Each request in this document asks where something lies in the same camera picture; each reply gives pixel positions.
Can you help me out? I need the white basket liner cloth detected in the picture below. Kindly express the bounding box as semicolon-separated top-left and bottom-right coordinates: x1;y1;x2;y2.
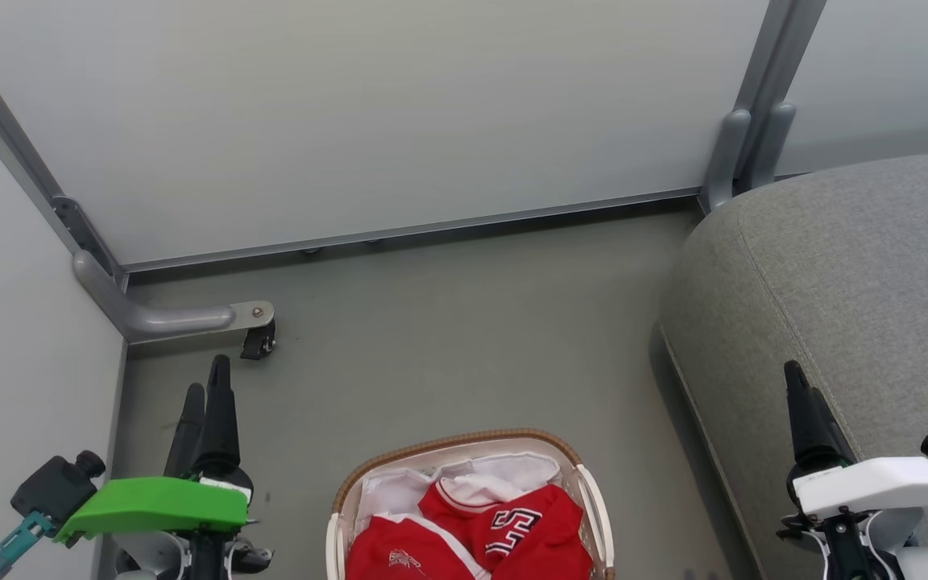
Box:
355;452;586;537

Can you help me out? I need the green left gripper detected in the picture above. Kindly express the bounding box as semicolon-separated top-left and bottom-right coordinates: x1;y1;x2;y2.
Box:
56;354;256;557

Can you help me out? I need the black caster wheel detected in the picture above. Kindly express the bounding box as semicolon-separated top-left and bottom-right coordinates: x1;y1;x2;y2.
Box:
239;320;277;361

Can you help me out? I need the grey partition bottom rail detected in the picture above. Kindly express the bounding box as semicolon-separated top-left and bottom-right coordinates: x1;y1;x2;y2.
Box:
120;188;703;273

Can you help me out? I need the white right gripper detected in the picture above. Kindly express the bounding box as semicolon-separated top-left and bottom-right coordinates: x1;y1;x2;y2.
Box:
784;360;928;521

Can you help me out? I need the grey partition foot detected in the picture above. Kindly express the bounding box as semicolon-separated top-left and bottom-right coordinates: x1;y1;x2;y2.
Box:
72;250;276;346

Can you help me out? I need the white laundry basket wicker rim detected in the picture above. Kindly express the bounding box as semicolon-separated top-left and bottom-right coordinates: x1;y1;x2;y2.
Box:
325;429;616;580

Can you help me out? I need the red jersey white striped trim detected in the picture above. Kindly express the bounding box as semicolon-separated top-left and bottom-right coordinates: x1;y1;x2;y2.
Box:
346;514;491;580

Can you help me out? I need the grey fabric sofa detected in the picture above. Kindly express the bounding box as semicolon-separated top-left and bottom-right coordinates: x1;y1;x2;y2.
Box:
659;147;928;580

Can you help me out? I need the red Bulls jersey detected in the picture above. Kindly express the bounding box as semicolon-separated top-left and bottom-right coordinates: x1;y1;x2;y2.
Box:
418;479;595;580

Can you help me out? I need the teal plug black left cable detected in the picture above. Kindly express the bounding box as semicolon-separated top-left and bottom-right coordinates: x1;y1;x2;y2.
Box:
0;512;58;579

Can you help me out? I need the grey slanted partition frame post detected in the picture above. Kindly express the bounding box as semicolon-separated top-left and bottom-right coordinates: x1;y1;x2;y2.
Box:
0;16;125;284

